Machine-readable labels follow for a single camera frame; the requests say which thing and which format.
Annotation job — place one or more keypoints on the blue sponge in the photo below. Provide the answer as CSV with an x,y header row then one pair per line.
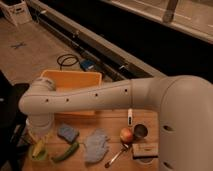
x,y
67,132

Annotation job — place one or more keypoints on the red yellow apple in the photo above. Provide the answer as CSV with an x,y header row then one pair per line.
x,y
126,135

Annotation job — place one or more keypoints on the yellow banana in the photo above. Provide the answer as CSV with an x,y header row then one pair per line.
x,y
39,146

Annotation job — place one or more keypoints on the green plastic cup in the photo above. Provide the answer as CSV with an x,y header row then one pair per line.
x,y
42,155

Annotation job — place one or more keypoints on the green cucumber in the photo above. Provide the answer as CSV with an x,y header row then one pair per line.
x,y
65,154

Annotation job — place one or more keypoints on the black stand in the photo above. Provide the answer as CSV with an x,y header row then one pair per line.
x,y
12,122

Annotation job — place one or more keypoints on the yellow plastic tub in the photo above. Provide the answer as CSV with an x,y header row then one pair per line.
x,y
69,80

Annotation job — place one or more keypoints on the white handled brush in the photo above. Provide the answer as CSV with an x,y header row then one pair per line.
x,y
130,117

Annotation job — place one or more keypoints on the blue box on floor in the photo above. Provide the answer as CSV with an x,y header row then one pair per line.
x,y
87,65

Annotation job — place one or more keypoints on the white cardboard box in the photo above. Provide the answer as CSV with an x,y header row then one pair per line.
x,y
16,14

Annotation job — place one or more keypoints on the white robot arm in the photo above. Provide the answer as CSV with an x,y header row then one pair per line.
x,y
184,105

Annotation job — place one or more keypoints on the light blue cloth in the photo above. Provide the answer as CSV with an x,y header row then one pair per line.
x,y
96,146

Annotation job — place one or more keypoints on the metal spoon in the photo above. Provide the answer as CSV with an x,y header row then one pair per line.
x,y
111,161

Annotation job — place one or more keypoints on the black eraser block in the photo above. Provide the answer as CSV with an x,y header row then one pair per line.
x,y
145,150

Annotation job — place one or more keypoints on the dark metal can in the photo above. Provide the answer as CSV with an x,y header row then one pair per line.
x,y
140,131

